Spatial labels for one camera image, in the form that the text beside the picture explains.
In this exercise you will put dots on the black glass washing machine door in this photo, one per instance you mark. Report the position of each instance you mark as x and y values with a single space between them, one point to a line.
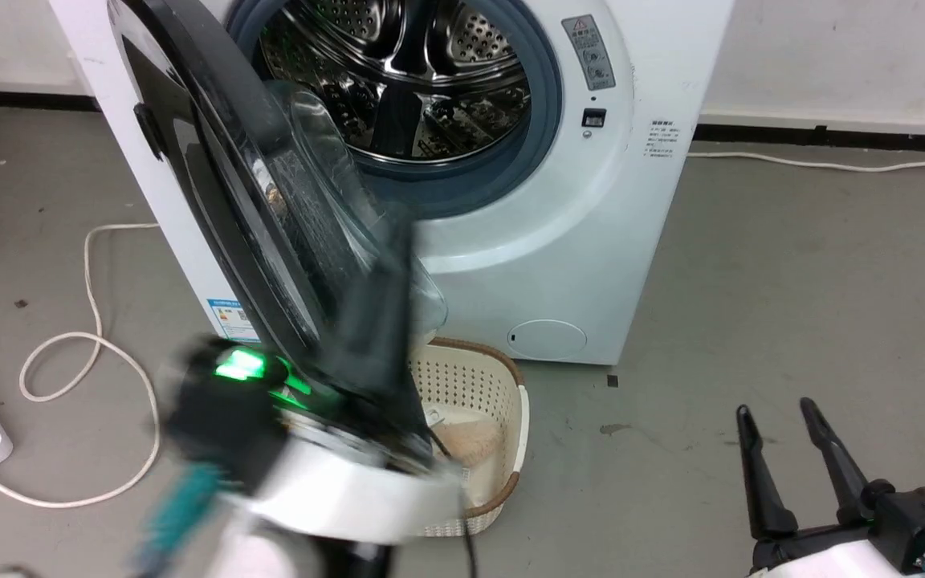
189 160

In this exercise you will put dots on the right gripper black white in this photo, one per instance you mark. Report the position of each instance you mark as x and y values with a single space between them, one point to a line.
912 522

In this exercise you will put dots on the grey rubber door gasket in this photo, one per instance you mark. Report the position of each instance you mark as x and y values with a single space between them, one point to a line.
544 120

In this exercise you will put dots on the blue white energy label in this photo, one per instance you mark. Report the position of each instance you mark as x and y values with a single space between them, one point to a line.
230 319

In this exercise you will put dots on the grey warning sticker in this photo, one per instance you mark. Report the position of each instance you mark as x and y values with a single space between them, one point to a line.
588 52

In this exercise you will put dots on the beige cloth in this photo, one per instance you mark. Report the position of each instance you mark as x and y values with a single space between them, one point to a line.
470 441

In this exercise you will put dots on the black door latch socket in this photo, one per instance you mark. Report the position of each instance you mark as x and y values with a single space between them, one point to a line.
594 118

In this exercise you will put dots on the cream perforated laundry basket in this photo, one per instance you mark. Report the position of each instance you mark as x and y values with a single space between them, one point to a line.
470 377

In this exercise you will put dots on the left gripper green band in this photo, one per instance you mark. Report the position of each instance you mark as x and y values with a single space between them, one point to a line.
350 490

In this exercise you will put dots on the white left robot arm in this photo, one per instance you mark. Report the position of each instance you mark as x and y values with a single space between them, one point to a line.
270 562

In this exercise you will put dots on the round white filter cover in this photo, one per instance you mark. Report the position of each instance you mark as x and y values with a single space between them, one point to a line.
548 339

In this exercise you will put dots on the perforated steel washer drum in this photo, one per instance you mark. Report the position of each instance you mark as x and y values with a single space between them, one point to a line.
398 48

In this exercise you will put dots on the white front-load washing machine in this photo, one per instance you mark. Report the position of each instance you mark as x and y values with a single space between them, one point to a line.
591 241

